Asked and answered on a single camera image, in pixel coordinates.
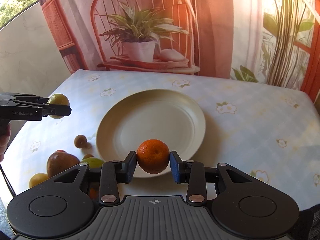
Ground green-yellow apple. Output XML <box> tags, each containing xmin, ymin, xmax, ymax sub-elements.
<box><xmin>47</xmin><ymin>94</ymin><xmax>70</xmax><ymax>119</ymax></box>

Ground green apple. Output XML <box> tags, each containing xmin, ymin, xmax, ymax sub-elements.
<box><xmin>81</xmin><ymin>157</ymin><xmax>104</xmax><ymax>168</ymax></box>

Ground orange mandarin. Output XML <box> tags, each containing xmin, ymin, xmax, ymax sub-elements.
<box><xmin>136</xmin><ymin>139</ymin><xmax>170</xmax><ymax>174</ymax></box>

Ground brown kiwi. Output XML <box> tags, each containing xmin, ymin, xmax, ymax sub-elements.
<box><xmin>74</xmin><ymin>135</ymin><xmax>91</xmax><ymax>149</ymax></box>

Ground large red apple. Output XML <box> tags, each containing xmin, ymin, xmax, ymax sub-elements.
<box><xmin>47</xmin><ymin>151</ymin><xmax>80</xmax><ymax>178</ymax></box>

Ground yellow orange fruit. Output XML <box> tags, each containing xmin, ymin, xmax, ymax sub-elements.
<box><xmin>29</xmin><ymin>173</ymin><xmax>49</xmax><ymax>189</ymax></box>

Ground person's left hand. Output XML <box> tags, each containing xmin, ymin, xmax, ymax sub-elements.
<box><xmin>0</xmin><ymin>124</ymin><xmax>11</xmax><ymax>162</ymax></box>

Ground cream round plate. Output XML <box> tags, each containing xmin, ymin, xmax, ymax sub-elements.
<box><xmin>95</xmin><ymin>88</ymin><xmax>207</xmax><ymax>178</ymax></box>

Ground floral tablecloth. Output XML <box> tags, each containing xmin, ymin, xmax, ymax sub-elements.
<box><xmin>2</xmin><ymin>70</ymin><xmax>319</xmax><ymax>209</ymax></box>

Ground printed backdrop curtain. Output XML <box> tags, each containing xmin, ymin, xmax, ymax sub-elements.
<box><xmin>39</xmin><ymin>0</ymin><xmax>319</xmax><ymax>101</ymax></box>

